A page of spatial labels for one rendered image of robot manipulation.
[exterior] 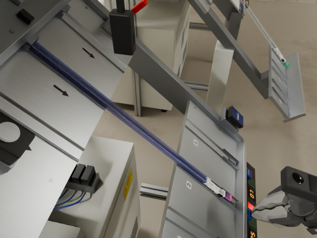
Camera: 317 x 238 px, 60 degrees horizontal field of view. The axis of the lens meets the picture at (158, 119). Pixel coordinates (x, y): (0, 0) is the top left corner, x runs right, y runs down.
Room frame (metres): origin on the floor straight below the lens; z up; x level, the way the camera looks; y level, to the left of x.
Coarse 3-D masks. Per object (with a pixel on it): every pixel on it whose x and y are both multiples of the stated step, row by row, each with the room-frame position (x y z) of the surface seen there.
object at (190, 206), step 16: (192, 112) 0.47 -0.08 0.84; (192, 128) 0.43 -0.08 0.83; (208, 128) 0.46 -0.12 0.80; (192, 144) 0.38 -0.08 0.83; (208, 144) 0.41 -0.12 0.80; (224, 144) 0.44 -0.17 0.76; (192, 160) 0.35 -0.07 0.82; (208, 160) 0.37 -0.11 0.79; (224, 160) 0.40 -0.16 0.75; (176, 176) 0.29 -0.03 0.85; (192, 176) 0.31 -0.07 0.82; (208, 176) 0.33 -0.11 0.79; (224, 176) 0.35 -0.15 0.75; (176, 192) 0.26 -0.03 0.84; (192, 192) 0.28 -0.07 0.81; (208, 192) 0.29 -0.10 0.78; (176, 208) 0.23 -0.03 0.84; (192, 208) 0.24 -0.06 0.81; (208, 208) 0.26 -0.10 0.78; (224, 208) 0.28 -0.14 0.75; (176, 224) 0.20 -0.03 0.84; (192, 224) 0.22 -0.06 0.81; (208, 224) 0.23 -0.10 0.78; (224, 224) 0.24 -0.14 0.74
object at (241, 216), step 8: (240, 144) 0.47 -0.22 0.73; (240, 152) 0.44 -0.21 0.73; (240, 160) 0.42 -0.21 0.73; (240, 168) 0.39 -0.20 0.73; (240, 176) 0.37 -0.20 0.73; (240, 184) 0.35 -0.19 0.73; (240, 192) 0.32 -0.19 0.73; (240, 200) 0.30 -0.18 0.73; (240, 208) 0.28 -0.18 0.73; (240, 216) 0.27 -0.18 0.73; (240, 224) 0.25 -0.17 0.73; (240, 232) 0.23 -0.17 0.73
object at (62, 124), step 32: (64, 32) 0.45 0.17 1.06; (96, 32) 0.50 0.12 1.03; (32, 64) 0.35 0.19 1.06; (96, 64) 0.43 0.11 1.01; (0, 96) 0.27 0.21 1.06; (32, 96) 0.30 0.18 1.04; (64, 96) 0.32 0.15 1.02; (32, 128) 0.25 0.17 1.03; (64, 128) 0.27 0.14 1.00; (32, 160) 0.21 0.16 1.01; (64, 160) 0.23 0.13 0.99; (0, 192) 0.16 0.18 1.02; (32, 192) 0.17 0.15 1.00; (0, 224) 0.13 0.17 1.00; (32, 224) 0.14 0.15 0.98
